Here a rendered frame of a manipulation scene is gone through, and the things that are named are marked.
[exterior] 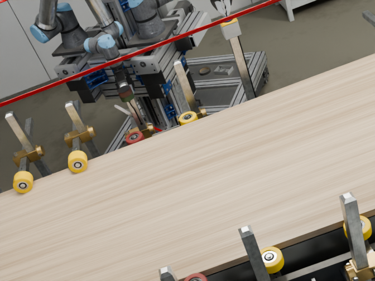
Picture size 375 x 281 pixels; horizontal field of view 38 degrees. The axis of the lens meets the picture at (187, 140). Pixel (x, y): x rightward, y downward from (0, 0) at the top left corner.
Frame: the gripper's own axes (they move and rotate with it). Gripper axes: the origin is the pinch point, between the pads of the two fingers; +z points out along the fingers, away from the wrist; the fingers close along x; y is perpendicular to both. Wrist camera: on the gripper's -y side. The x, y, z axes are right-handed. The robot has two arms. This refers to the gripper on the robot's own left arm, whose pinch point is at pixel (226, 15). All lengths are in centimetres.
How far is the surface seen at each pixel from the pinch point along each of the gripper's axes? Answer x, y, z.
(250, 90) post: -0.4, -1.5, 37.1
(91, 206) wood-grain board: 76, -45, 34
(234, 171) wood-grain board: 20, -55, 34
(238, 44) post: -0.9, -1.6, 13.6
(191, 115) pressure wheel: 28.4, -9.4, 33.5
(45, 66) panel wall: 143, 261, 99
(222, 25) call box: 3.0, -3.5, 2.1
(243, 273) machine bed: 30, -89, 49
